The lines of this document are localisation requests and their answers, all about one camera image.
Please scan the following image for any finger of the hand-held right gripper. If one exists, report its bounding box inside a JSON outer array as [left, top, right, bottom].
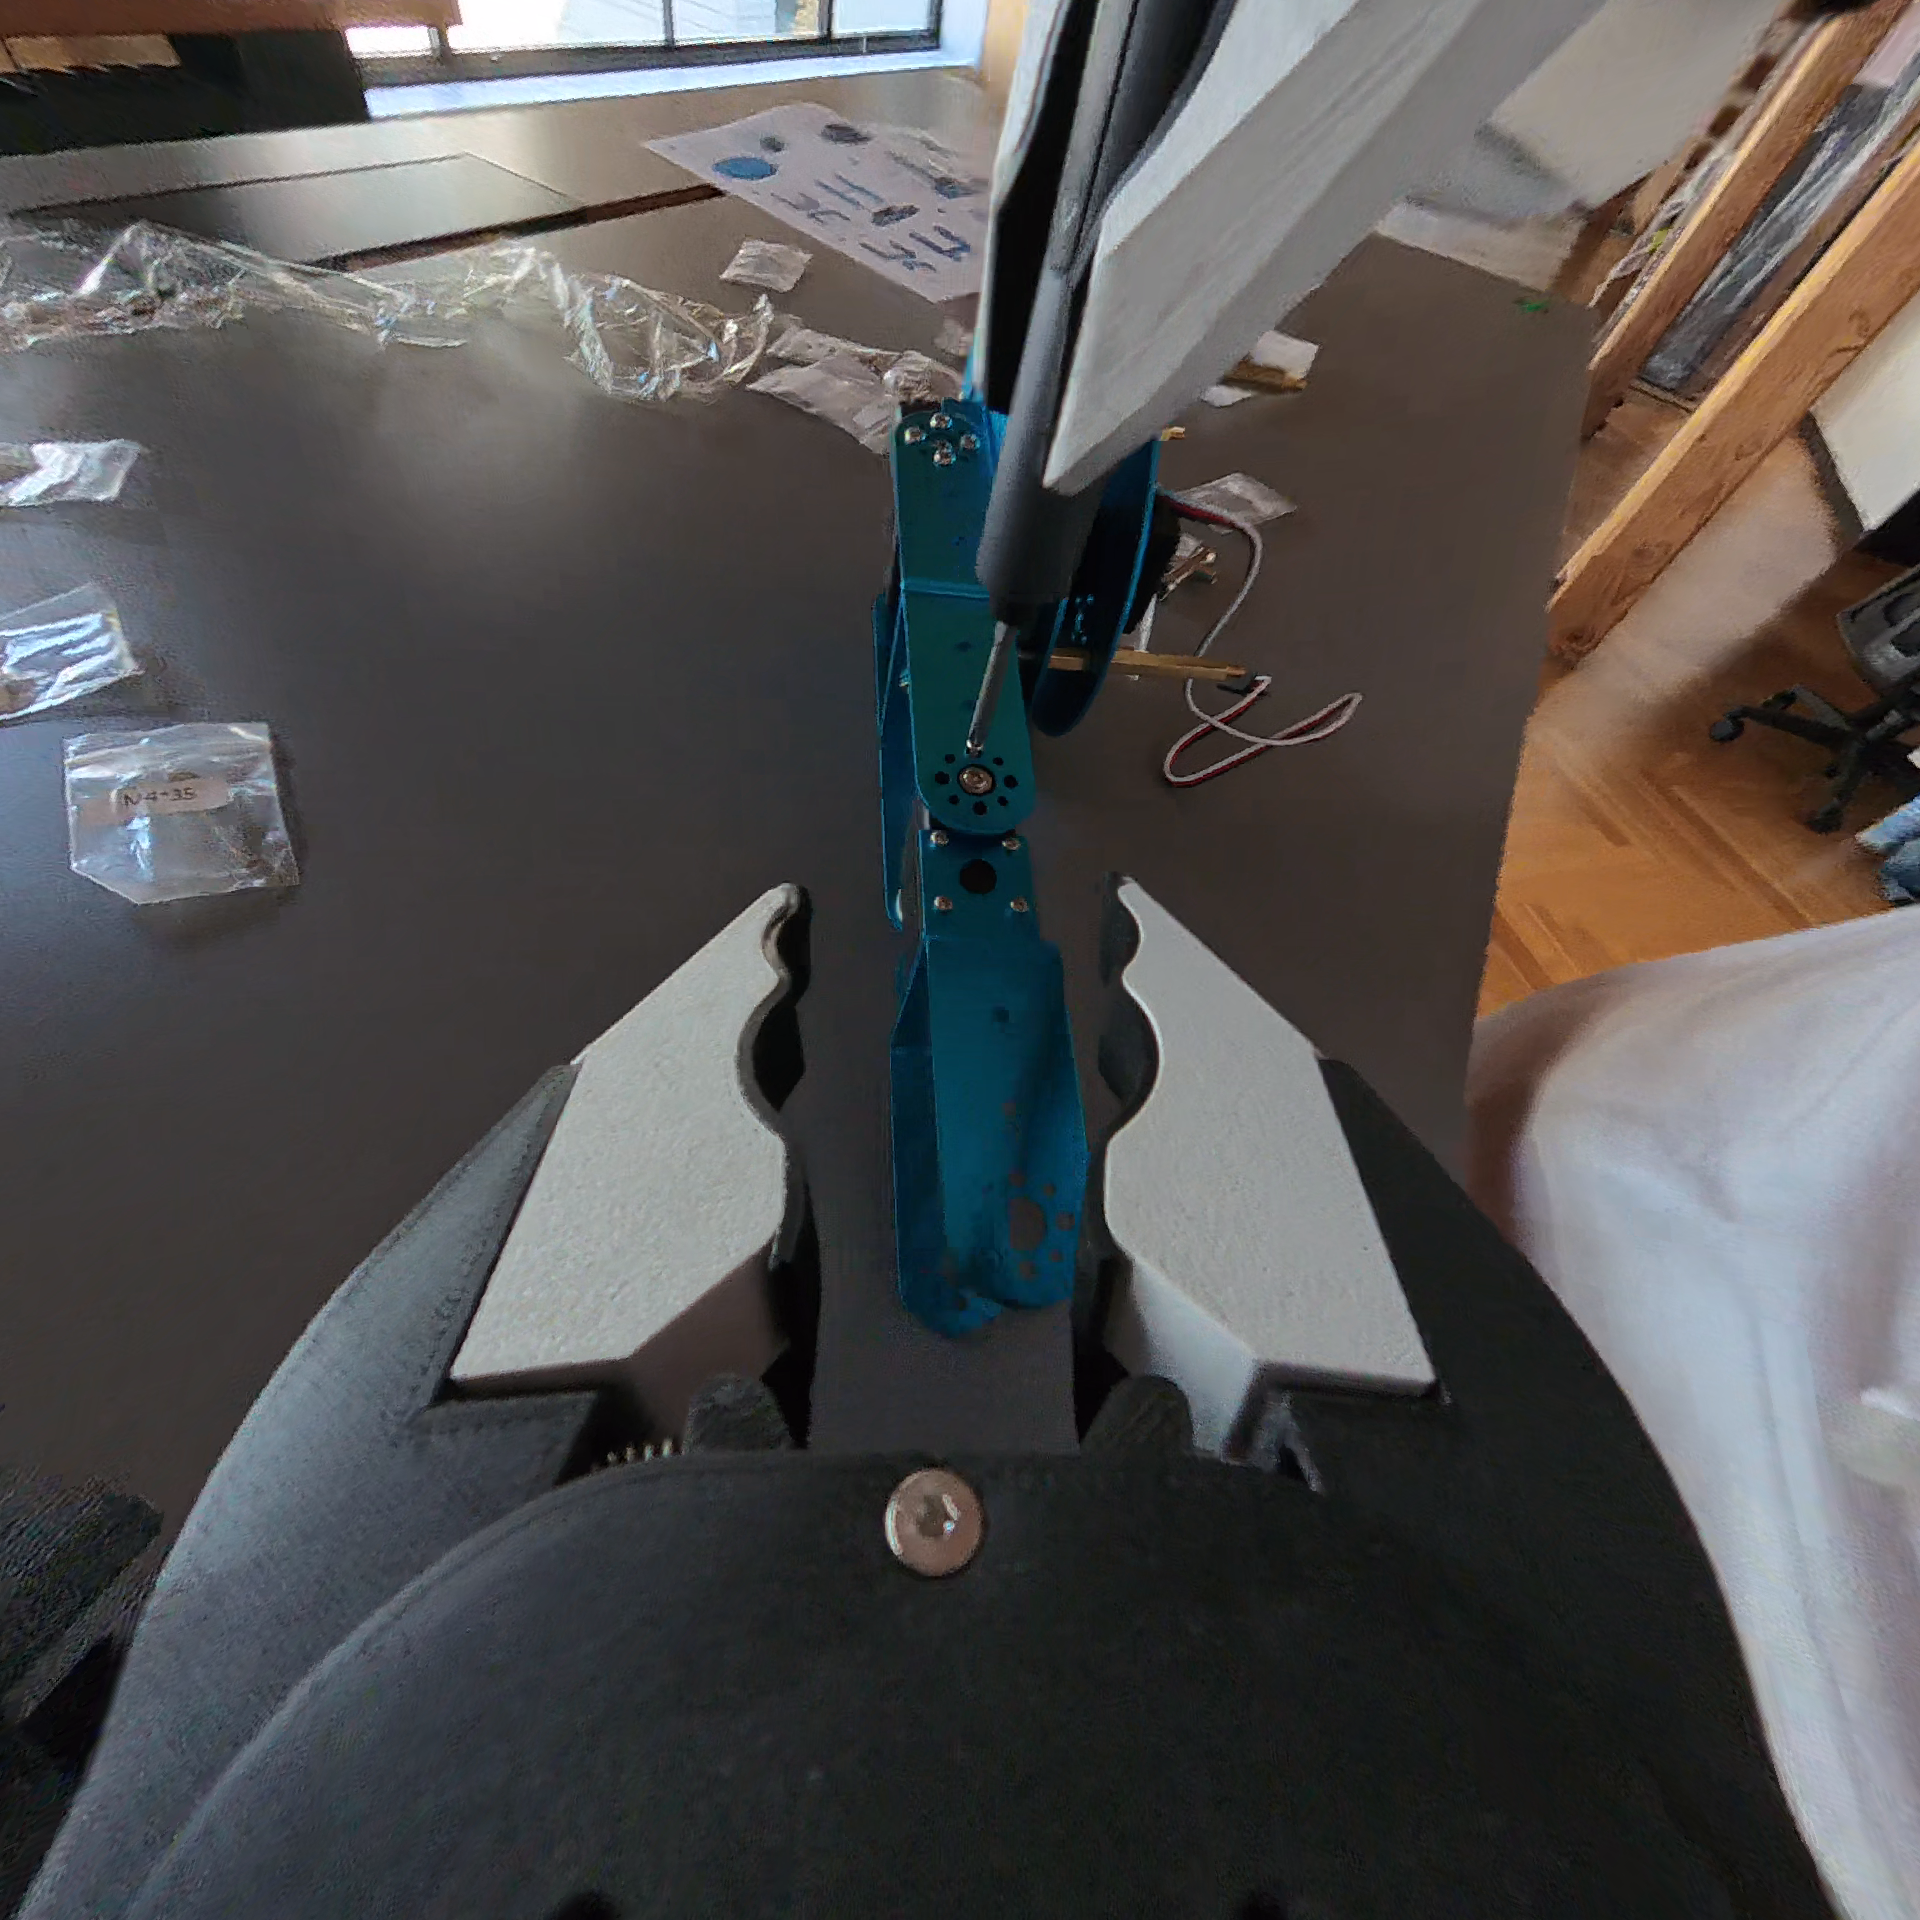
[[982, 0, 1127, 396], [1042, 0, 1614, 496]]

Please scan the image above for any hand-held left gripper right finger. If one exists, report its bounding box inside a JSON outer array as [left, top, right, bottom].
[[1100, 878, 1437, 1461]]

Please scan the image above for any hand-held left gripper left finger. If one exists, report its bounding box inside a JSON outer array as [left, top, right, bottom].
[[447, 882, 819, 1404]]

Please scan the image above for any blue toy robot arm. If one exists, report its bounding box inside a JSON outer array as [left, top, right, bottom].
[[874, 394, 1250, 1340]]

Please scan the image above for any grey screwdriver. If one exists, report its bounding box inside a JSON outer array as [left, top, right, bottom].
[[962, 0, 1203, 757]]

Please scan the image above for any dark grey desk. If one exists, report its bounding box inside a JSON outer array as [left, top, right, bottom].
[[0, 67, 1595, 1501]]

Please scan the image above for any printed instruction sheet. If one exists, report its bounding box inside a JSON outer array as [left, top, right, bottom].
[[645, 102, 1011, 305]]

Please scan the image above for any window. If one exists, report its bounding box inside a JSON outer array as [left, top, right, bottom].
[[346, 0, 951, 88]]

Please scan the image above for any white cloth sleeve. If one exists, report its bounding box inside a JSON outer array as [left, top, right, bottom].
[[1467, 908, 1920, 1920]]

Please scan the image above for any labelled small plastic bag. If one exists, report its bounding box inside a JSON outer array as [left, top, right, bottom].
[[63, 722, 301, 905]]

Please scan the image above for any dark cloth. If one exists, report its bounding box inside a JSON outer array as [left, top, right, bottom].
[[0, 1468, 170, 1818]]

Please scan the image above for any crumpled clear plastic wrap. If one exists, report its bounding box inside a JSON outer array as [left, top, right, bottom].
[[0, 219, 781, 406]]

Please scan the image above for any black office chair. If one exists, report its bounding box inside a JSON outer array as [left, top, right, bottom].
[[1709, 566, 1920, 836]]

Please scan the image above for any dark low cabinet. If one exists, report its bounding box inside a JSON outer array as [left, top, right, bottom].
[[0, 29, 371, 161]]

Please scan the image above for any red white servo cable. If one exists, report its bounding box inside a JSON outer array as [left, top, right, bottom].
[[1161, 517, 1367, 790]]

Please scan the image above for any wooden frame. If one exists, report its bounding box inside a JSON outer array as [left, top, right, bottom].
[[1545, 0, 1920, 666]]

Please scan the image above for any desk cable cover flap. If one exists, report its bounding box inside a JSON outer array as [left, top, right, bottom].
[[0, 152, 588, 272]]

